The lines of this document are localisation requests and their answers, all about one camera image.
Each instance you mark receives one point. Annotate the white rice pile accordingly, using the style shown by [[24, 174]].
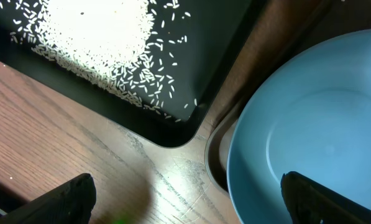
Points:
[[129, 49]]

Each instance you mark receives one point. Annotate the dark blue plate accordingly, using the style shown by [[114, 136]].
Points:
[[311, 116]]

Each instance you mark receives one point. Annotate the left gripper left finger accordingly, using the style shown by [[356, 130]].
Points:
[[71, 203]]

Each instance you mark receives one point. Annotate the black waste tray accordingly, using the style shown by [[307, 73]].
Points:
[[217, 31]]

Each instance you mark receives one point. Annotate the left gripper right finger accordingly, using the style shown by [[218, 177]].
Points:
[[309, 202]]

